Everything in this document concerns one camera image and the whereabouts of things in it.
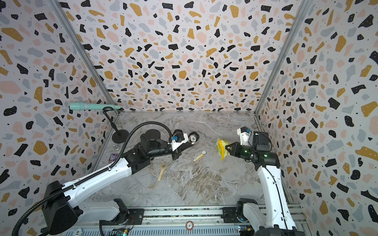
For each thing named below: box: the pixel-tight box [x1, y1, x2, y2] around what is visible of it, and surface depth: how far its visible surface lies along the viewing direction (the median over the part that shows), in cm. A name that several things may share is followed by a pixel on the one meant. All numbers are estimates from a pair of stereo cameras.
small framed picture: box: [107, 153, 119, 163], surface depth 94 cm
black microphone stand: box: [102, 106, 129, 144], surface depth 105 cm
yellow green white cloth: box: [216, 137, 230, 161], surface depth 75 cm
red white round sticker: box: [185, 220, 194, 232], surface depth 73 cm
